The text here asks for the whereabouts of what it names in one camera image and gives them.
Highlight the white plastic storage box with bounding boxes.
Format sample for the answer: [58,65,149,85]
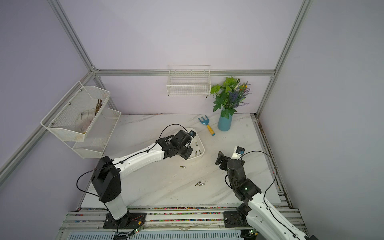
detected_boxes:
[187,128,205,161]

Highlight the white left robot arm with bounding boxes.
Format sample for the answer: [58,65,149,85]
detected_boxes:
[91,130,196,221]

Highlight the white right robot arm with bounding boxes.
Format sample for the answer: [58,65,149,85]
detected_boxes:
[215,146,317,240]

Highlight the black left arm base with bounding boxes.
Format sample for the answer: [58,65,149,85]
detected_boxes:
[103,212,147,230]

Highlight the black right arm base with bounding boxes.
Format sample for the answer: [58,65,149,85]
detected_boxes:
[223,204,251,228]

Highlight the teal cylindrical vase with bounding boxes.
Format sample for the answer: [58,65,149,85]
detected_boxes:
[218,108,233,132]

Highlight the blue yellow toy rake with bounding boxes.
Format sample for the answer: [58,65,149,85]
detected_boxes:
[198,116,216,136]

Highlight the green artificial plant bouquet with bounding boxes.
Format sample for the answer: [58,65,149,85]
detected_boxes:
[210,77,252,119]

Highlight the lower white mesh shelf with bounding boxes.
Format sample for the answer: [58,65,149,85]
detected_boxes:
[72,108,121,159]

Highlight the brown twigs in shelf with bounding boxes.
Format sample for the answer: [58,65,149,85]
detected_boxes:
[95,99,103,116]

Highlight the clear bag in shelf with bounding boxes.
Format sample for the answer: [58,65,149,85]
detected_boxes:
[75,109,96,134]

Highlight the white perforated metal shelf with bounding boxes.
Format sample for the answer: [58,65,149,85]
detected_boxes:
[41,82,110,142]

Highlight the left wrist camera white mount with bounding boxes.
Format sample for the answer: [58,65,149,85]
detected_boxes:
[189,131,196,138]

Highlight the black left camera cable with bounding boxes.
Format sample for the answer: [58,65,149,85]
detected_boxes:
[75,123,190,238]

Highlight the black camera cable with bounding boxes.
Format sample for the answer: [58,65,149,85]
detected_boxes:
[241,150,304,240]
[75,123,190,238]

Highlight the black right camera cable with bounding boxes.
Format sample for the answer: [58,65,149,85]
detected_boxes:
[241,150,304,240]

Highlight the white wire wall basket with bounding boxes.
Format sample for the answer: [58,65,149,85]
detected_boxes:
[167,65,212,97]

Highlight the aluminium rail base frame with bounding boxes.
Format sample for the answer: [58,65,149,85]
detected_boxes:
[53,205,313,240]

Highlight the aluminium frame post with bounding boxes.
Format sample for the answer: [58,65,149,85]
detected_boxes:
[47,0,118,112]

